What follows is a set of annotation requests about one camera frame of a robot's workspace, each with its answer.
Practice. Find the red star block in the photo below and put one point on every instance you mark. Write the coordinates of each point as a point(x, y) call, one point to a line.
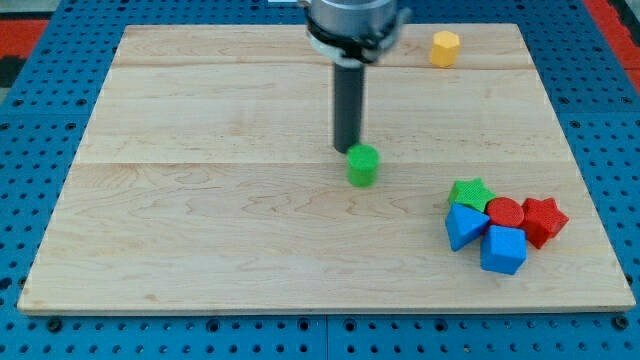
point(543, 220)

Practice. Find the light wooden board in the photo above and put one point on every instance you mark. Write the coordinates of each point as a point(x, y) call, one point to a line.
point(206, 183)

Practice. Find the green cylinder block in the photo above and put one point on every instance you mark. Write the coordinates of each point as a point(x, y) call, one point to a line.
point(362, 165)

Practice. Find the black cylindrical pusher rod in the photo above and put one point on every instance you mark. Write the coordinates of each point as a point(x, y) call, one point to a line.
point(348, 106)

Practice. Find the blue triangle block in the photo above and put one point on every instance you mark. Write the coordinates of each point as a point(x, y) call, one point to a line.
point(464, 225)

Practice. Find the blue cube block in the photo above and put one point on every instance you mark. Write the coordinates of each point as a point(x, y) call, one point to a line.
point(503, 250)

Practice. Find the green star block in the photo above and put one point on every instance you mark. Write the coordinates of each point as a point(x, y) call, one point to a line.
point(471, 193)

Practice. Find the yellow hexagon block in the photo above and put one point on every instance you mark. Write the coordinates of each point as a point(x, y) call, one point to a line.
point(445, 48)

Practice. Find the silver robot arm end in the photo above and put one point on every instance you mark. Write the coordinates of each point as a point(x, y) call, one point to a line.
point(354, 33)

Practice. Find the red cylinder block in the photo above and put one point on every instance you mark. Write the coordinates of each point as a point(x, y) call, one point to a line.
point(504, 211)

